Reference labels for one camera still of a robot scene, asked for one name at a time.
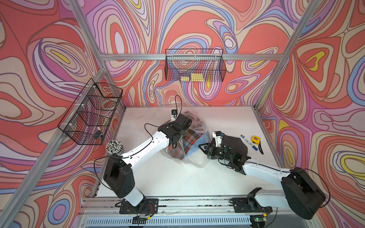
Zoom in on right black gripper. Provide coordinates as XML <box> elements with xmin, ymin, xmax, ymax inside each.
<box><xmin>198</xmin><ymin>143</ymin><xmax>232</xmax><ymax>162</ymax></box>

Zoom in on clear plastic vacuum bag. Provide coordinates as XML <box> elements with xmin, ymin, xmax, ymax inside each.
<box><xmin>162</xmin><ymin>111</ymin><xmax>212</xmax><ymax>168</ymax></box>

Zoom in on red plaid shirt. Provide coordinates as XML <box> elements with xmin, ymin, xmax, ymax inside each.
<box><xmin>166</xmin><ymin>111</ymin><xmax>208</xmax><ymax>160</ymax></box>

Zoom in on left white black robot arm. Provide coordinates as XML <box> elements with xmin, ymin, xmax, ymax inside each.
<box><xmin>103</xmin><ymin>114</ymin><xmax>193</xmax><ymax>209</ymax></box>

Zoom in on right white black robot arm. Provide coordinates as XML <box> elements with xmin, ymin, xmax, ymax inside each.
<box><xmin>198</xmin><ymin>142</ymin><xmax>330</xmax><ymax>220</ymax></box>

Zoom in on blue white marker pen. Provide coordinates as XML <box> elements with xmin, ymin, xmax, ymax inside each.
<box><xmin>241</xmin><ymin>135</ymin><xmax>258</xmax><ymax>151</ymax></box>

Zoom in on yellow tape measure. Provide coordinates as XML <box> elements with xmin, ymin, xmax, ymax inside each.
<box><xmin>252</xmin><ymin>136</ymin><xmax>264</xmax><ymax>154</ymax></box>

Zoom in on yellow sticky note blocks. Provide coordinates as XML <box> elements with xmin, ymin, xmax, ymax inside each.
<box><xmin>180</xmin><ymin>73</ymin><xmax>204</xmax><ymax>82</ymax></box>

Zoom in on bundle of white sticks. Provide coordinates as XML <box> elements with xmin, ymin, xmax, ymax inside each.
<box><xmin>106</xmin><ymin>140</ymin><xmax>125</xmax><ymax>156</ymax></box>

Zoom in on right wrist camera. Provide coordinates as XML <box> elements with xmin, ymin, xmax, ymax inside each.
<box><xmin>213</xmin><ymin>131</ymin><xmax>224</xmax><ymax>147</ymax></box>

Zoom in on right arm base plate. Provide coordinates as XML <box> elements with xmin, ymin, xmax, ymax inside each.
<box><xmin>229</xmin><ymin>197</ymin><xmax>273</xmax><ymax>214</ymax></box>

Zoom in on black wire basket back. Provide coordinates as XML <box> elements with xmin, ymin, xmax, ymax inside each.
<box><xmin>164</xmin><ymin>47</ymin><xmax>227</xmax><ymax>82</ymax></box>

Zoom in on black wire basket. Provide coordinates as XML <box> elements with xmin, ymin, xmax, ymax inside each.
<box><xmin>58</xmin><ymin>79</ymin><xmax>123</xmax><ymax>145</ymax></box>
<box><xmin>164</xmin><ymin>47</ymin><xmax>227</xmax><ymax>82</ymax></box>

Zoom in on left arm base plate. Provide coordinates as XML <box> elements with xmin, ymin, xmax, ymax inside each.
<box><xmin>115</xmin><ymin>198</ymin><xmax>159</xmax><ymax>215</ymax></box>

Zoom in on black wire basket left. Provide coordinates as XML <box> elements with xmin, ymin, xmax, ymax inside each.
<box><xmin>58</xmin><ymin>79</ymin><xmax>123</xmax><ymax>145</ymax></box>

